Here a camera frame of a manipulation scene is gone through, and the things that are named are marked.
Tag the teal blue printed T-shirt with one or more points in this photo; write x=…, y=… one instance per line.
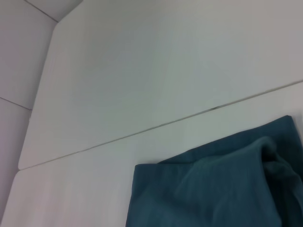
x=213, y=184

